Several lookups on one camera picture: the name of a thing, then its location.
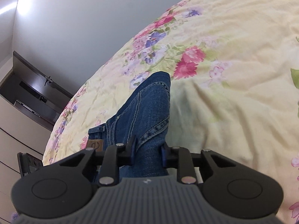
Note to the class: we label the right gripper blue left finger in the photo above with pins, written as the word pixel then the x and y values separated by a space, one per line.
pixel 130 150

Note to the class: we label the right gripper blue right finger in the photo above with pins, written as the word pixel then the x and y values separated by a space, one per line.
pixel 166 156

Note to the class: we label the blue denim jeans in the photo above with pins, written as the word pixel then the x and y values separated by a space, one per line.
pixel 145 115

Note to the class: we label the floral yellow bed quilt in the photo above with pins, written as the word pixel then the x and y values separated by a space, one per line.
pixel 233 66

